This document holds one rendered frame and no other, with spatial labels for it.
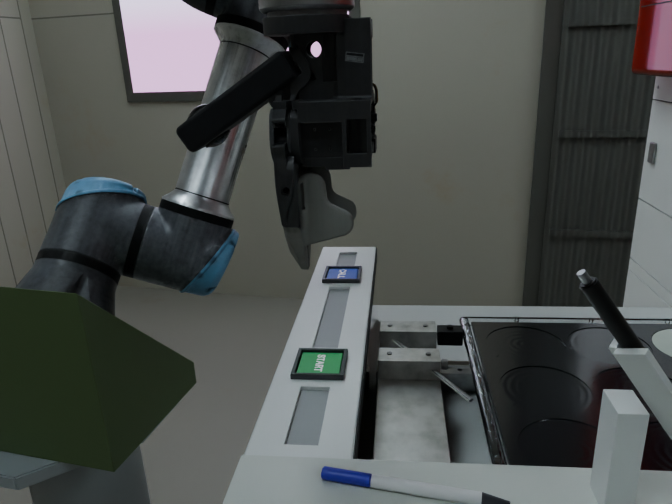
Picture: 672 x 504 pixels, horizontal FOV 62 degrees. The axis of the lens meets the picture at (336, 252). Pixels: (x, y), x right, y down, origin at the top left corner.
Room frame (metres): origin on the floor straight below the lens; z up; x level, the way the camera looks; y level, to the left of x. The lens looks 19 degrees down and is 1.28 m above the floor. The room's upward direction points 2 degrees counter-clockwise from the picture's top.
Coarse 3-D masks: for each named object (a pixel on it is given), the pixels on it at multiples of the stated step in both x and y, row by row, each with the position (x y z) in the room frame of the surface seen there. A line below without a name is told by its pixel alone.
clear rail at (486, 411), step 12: (468, 324) 0.73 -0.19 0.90; (468, 336) 0.69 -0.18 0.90; (468, 348) 0.66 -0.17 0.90; (468, 360) 0.64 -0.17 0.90; (480, 372) 0.60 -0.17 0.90; (480, 396) 0.55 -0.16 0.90; (480, 408) 0.53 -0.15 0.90; (492, 420) 0.50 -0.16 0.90; (492, 432) 0.48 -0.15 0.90; (492, 444) 0.46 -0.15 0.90; (492, 456) 0.45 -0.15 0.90; (504, 456) 0.45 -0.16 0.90
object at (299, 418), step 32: (320, 256) 0.88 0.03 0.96; (352, 256) 0.89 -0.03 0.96; (320, 288) 0.75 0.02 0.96; (352, 288) 0.74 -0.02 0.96; (320, 320) 0.65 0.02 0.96; (352, 320) 0.64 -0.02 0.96; (288, 352) 0.56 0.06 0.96; (352, 352) 0.56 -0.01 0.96; (288, 384) 0.50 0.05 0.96; (320, 384) 0.50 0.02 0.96; (352, 384) 0.49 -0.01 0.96; (288, 416) 0.44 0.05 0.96; (320, 416) 0.45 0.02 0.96; (352, 416) 0.44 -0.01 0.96; (256, 448) 0.40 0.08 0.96; (288, 448) 0.40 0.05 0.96; (320, 448) 0.40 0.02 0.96; (352, 448) 0.40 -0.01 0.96
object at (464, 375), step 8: (376, 368) 0.70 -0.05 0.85; (448, 368) 0.69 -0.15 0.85; (376, 376) 0.69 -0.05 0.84; (448, 376) 0.68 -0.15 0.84; (456, 376) 0.68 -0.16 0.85; (464, 376) 0.68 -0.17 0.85; (376, 384) 0.69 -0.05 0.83; (456, 384) 0.68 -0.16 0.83; (464, 384) 0.68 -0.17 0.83; (472, 384) 0.68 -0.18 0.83
